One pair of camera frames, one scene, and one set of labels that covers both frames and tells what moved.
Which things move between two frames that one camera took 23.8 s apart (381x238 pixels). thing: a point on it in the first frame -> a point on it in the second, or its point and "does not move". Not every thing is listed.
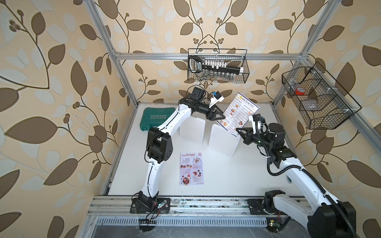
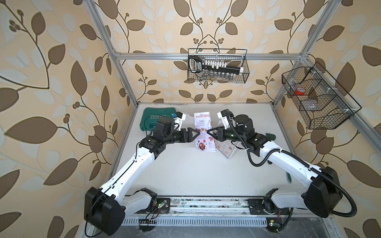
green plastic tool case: (155, 117) does not move
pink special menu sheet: (191, 170) -> (205, 142)
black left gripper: (211, 117) -> (187, 139)
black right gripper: (248, 136) -> (220, 132)
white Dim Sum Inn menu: (236, 114) -> (226, 148)
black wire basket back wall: (225, 65) does not move
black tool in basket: (196, 63) does not move
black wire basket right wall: (322, 102) does not move
